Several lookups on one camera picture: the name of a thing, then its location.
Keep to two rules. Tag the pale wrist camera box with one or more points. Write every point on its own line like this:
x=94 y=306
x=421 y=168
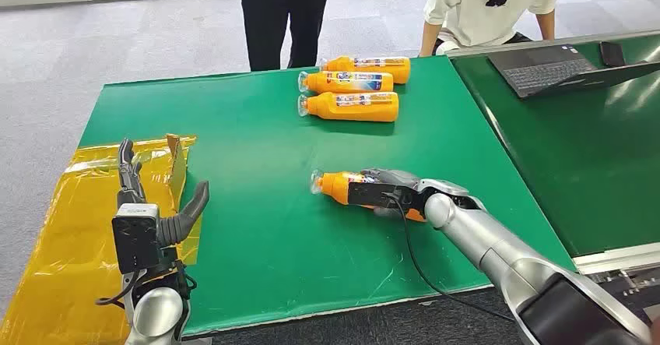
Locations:
x=371 y=195
x=135 y=237

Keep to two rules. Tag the green conveyor belt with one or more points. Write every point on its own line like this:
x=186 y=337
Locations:
x=567 y=152

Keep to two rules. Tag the orange bottle with clear cap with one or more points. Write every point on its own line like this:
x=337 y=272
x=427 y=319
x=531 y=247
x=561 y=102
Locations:
x=371 y=69
x=356 y=108
x=335 y=185
x=350 y=82

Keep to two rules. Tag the person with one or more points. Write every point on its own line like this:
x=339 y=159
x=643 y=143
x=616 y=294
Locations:
x=490 y=7
x=283 y=12

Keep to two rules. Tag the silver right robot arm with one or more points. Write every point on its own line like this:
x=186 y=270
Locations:
x=490 y=244

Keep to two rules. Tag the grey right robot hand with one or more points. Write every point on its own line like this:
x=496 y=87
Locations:
x=394 y=176

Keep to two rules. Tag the yellow plastic bag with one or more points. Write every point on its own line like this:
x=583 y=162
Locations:
x=67 y=229

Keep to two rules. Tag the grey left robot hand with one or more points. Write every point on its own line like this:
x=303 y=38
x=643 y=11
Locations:
x=183 y=224

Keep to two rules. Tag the black phone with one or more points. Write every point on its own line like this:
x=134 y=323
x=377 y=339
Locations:
x=612 y=53

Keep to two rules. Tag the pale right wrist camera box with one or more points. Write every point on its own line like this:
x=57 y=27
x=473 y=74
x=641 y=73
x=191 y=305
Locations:
x=371 y=195

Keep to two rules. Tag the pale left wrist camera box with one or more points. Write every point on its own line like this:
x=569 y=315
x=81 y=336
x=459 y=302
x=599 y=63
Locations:
x=135 y=237

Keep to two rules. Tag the black laptop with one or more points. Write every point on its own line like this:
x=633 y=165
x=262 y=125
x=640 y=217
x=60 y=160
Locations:
x=551 y=69

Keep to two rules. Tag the black metal machine frame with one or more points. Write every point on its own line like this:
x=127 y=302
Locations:
x=629 y=286

